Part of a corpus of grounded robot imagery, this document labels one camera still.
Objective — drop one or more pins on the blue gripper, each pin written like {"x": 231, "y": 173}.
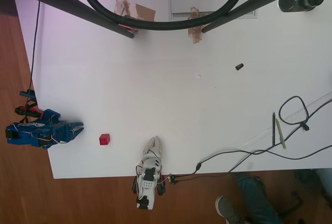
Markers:
{"x": 69, "y": 128}

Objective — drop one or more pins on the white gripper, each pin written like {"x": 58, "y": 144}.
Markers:
{"x": 153, "y": 150}

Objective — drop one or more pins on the small red cube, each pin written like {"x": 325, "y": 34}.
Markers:
{"x": 104, "y": 140}

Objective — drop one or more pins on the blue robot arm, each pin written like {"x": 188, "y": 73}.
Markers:
{"x": 28, "y": 133}

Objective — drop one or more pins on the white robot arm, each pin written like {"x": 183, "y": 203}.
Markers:
{"x": 147, "y": 185}

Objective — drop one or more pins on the red and black clamp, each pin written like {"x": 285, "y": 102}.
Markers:
{"x": 28, "y": 112}

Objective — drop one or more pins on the blue table clamp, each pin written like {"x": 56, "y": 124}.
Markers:
{"x": 28, "y": 94}

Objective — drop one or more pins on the small clear plastic bit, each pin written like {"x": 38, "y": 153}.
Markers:
{"x": 198, "y": 75}

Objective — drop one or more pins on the grey sneaker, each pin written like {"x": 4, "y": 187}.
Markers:
{"x": 229, "y": 211}

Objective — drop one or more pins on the transparent ruler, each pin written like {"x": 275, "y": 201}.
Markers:
{"x": 262, "y": 136}

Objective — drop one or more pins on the blue jeans leg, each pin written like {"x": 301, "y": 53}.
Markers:
{"x": 255, "y": 198}

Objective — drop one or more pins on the small black cap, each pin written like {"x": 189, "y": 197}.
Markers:
{"x": 239, "y": 66}

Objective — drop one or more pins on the brown tape piece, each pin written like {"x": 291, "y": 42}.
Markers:
{"x": 145, "y": 14}
{"x": 195, "y": 36}

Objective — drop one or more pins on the black pen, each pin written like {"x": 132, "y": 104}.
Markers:
{"x": 273, "y": 130}

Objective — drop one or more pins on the dark tripod leg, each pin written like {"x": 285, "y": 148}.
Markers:
{"x": 77, "y": 8}
{"x": 259, "y": 1}

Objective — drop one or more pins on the green pen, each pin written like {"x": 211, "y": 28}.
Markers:
{"x": 280, "y": 133}

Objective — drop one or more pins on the black office chair base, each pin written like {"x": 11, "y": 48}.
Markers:
{"x": 298, "y": 203}

